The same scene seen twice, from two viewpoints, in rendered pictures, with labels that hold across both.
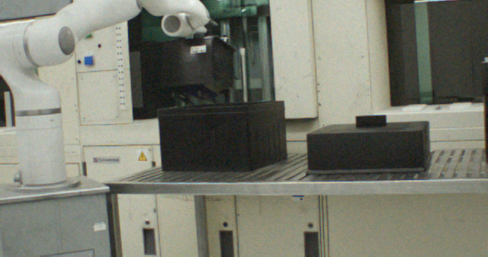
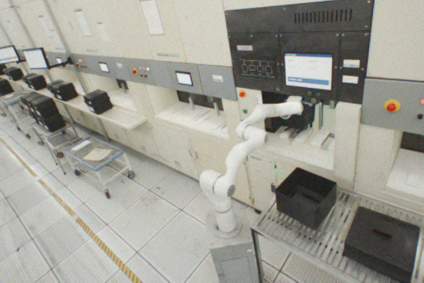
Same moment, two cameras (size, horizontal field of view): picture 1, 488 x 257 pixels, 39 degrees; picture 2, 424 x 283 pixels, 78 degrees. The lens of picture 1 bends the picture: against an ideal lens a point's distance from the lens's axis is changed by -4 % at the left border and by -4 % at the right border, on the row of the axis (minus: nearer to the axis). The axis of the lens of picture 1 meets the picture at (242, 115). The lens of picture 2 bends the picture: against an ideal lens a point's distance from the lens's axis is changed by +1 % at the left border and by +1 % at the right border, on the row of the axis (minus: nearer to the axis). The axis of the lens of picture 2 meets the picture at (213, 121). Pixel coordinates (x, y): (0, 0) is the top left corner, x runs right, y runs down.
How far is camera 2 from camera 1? 1.39 m
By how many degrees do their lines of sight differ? 36
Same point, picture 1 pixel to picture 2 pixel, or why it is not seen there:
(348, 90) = (373, 172)
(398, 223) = not seen: hidden behind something
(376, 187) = not seen: outside the picture
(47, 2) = (226, 94)
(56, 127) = (230, 214)
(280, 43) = (338, 148)
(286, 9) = (344, 135)
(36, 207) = (223, 248)
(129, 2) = (260, 144)
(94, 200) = (247, 243)
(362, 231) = not seen: hidden behind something
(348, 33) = (379, 150)
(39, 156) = (224, 225)
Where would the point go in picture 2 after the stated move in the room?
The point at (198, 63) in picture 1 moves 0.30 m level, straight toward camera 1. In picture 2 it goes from (297, 119) to (296, 141)
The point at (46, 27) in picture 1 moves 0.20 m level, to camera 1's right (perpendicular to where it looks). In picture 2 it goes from (221, 189) to (257, 194)
